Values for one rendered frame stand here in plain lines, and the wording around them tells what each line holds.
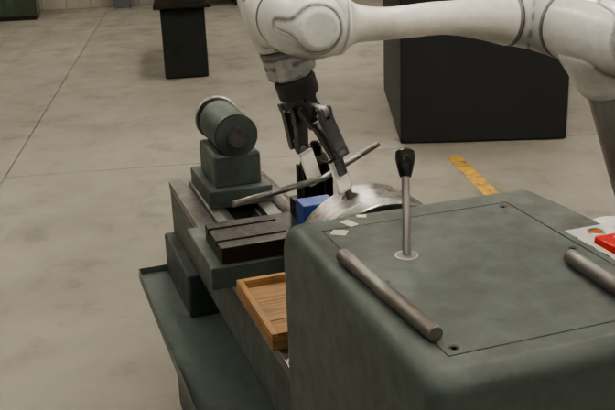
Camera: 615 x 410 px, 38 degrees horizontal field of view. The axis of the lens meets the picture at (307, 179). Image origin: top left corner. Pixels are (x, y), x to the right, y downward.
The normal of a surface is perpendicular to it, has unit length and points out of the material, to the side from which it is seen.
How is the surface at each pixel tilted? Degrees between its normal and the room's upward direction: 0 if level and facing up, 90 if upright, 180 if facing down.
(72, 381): 0
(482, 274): 0
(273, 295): 0
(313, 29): 89
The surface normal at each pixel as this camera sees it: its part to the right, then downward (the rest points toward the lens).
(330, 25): 0.13, 0.31
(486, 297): -0.04, -0.95
